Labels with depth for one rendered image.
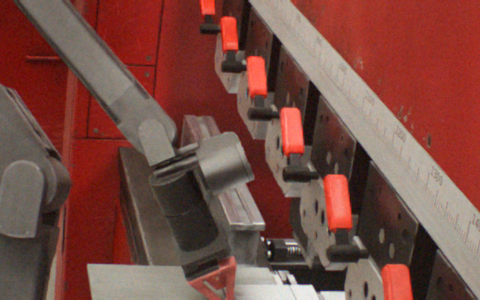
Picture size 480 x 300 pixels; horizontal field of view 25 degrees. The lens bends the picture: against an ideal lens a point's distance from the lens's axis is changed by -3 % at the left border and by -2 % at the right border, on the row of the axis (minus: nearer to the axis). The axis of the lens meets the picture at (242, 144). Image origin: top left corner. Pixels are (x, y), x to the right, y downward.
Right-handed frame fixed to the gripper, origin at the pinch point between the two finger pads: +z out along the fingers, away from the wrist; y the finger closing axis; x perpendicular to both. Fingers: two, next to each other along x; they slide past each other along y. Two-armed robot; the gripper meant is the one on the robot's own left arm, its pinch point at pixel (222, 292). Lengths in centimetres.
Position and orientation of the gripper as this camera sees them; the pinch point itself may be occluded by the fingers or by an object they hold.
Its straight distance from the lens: 151.7
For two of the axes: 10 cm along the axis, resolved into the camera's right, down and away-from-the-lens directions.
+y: -1.8, -3.7, 9.1
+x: -9.2, 3.9, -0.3
